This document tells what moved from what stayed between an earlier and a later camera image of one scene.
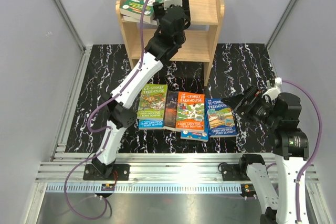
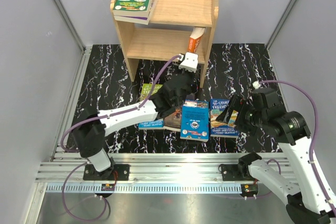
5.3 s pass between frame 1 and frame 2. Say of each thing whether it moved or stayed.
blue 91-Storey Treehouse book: moved
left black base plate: stayed
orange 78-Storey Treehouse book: moved
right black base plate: stayed
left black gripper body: moved
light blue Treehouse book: stayed
